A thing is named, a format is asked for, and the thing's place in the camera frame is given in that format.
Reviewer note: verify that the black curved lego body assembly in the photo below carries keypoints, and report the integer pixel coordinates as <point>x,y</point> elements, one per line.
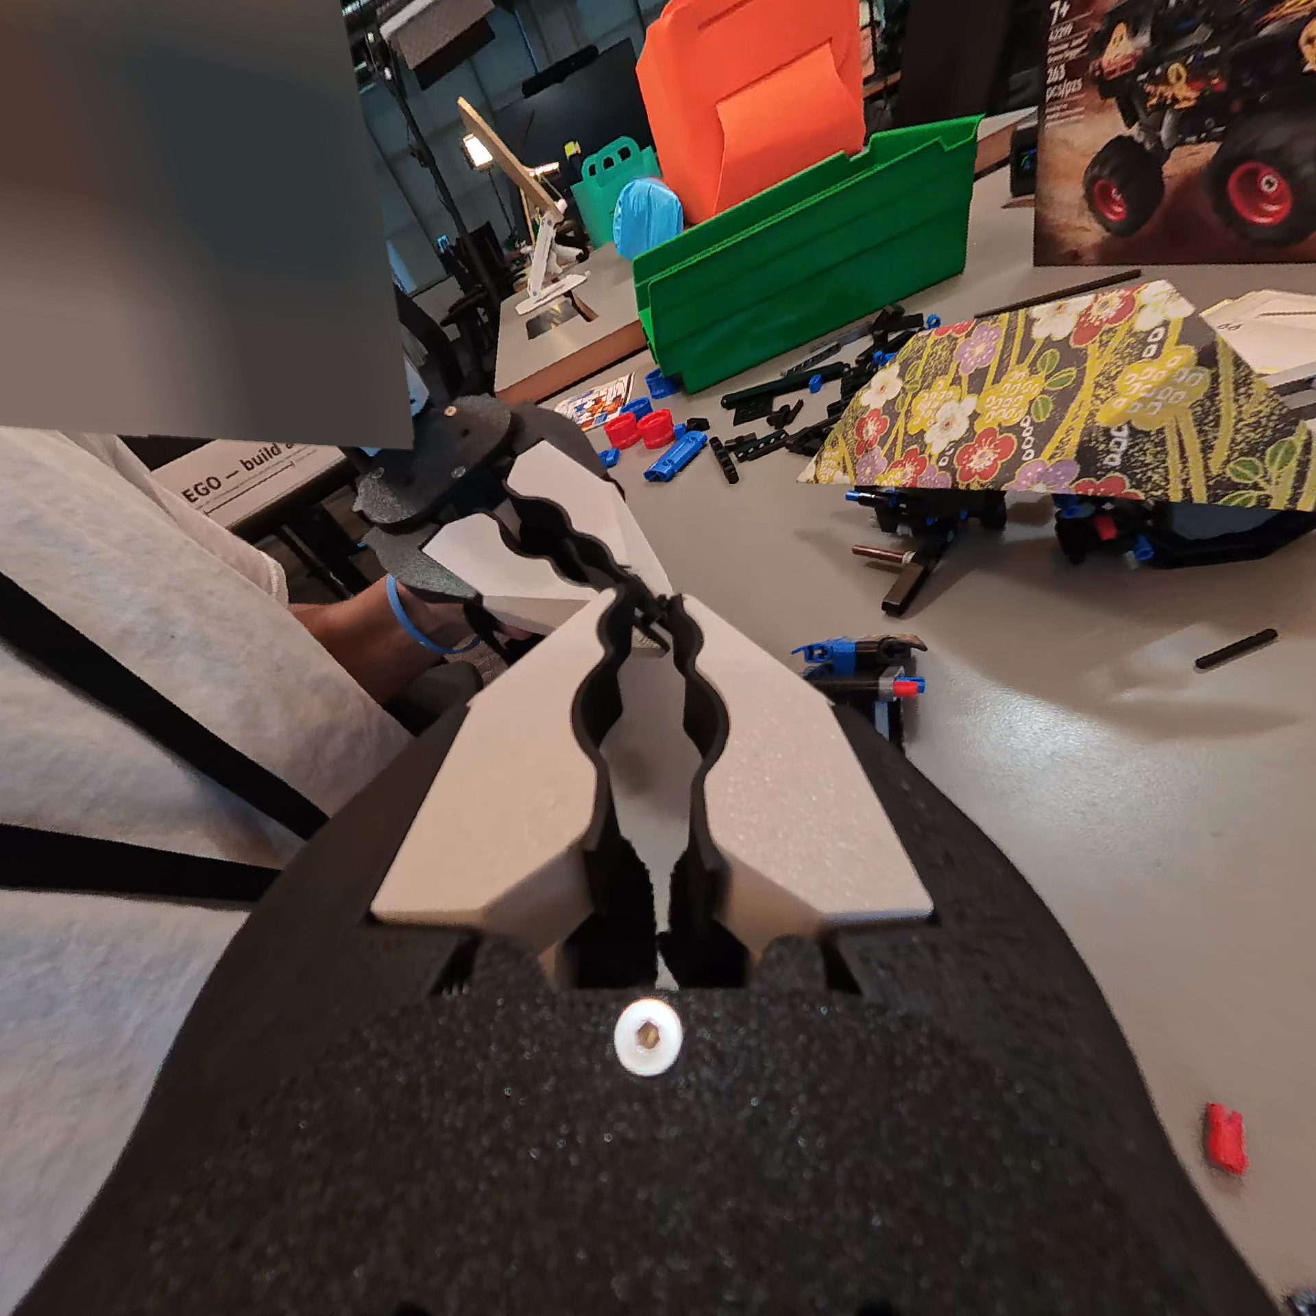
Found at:
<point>1182,535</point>

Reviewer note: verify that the small dark device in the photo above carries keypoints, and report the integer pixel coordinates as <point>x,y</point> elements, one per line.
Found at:
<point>1024,165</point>

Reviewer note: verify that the pile of black lego pieces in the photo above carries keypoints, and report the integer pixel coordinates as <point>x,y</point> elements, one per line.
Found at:
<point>812,391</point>

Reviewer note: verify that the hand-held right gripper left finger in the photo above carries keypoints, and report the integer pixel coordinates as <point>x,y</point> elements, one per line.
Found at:
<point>494,823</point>

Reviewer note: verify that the blue wristband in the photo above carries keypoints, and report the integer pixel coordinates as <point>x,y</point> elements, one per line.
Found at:
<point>403,623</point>

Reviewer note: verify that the black lego chassis assembly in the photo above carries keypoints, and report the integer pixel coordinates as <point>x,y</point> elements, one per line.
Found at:
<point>925,535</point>

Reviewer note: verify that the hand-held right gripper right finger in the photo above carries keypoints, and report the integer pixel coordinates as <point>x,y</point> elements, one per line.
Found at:
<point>812,823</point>

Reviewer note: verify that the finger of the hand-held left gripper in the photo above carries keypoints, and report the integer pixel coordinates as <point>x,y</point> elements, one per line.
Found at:
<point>494,566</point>
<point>587,503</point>

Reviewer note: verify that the lego set box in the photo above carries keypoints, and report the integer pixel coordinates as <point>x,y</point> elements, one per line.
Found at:
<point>1173,134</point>

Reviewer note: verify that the small blue black lego assembly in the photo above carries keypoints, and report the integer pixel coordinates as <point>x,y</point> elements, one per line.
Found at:
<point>859,668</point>

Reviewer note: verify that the black monitor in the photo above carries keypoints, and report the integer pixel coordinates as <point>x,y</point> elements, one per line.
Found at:
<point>587,102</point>

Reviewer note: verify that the red lego wheel hub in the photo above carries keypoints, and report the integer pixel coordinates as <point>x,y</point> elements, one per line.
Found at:
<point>656,425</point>
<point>623,430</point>

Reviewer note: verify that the blue ribbed lego piece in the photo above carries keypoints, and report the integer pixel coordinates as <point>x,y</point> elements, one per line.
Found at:
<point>676,456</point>

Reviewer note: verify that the grey side table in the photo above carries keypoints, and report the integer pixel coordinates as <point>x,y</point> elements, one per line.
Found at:
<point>566,339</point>

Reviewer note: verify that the orange folded plastic bin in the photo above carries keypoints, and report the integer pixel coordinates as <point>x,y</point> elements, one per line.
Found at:
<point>751,93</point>

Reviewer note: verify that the floral patterned cloth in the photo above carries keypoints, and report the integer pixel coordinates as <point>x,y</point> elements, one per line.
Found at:
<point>1080,402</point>

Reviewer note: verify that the person's left forearm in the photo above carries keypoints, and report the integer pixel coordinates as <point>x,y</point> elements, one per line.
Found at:
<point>360,638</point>

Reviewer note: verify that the small blue lego brick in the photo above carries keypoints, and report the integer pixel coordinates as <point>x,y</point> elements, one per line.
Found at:
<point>662,384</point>

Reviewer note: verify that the green plastic bin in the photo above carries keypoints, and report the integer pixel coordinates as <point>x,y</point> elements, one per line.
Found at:
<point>803,267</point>

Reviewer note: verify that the teal tote bag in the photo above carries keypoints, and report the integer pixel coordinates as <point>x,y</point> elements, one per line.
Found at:
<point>602,185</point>

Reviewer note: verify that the light blue bundle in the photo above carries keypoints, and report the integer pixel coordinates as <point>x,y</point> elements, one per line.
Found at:
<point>648,218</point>

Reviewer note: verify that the thin long black rod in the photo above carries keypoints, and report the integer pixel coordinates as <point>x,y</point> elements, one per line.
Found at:
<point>1060,294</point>

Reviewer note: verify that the white printed sign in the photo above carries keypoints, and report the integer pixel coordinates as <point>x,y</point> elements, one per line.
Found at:
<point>247,478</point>

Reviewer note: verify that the person's light grey sweater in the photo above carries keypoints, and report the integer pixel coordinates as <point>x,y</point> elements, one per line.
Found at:
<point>134,638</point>

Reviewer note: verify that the overhead studio light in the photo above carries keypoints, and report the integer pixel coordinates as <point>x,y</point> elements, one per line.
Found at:
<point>432,37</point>

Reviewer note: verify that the white instruction booklet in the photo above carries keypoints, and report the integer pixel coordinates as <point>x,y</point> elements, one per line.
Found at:
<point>1270,330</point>

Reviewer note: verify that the short black lego axle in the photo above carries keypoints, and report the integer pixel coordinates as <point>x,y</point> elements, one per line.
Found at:
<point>1237,651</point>

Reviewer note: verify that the colourful printed leaflet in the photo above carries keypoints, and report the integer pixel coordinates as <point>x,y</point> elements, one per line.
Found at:
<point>596,403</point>

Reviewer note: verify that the red lego pin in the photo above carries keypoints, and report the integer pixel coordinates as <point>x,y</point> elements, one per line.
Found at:
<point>1228,1138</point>

